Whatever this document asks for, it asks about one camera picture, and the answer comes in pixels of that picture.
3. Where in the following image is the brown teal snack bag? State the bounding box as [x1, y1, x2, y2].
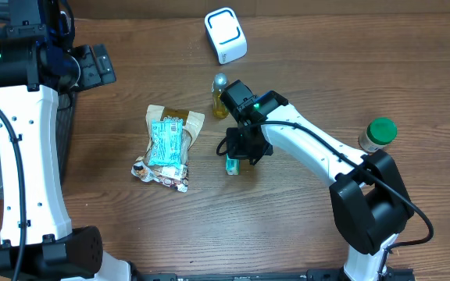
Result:
[131, 105, 205, 193]

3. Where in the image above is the white barcode scanner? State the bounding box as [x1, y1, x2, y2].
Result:
[204, 7, 248, 65]

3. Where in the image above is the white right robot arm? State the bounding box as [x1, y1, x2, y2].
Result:
[220, 90, 413, 280]

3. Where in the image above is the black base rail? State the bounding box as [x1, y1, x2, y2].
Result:
[130, 267, 416, 281]

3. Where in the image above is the Kleenex tissue pack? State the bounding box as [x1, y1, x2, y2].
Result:
[226, 155, 240, 176]

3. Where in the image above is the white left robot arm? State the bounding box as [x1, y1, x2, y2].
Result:
[0, 1, 138, 280]

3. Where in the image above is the green lid jar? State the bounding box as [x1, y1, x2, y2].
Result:
[358, 117, 398, 153]

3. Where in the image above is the yellow liquid bottle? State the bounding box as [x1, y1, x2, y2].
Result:
[212, 73, 229, 119]

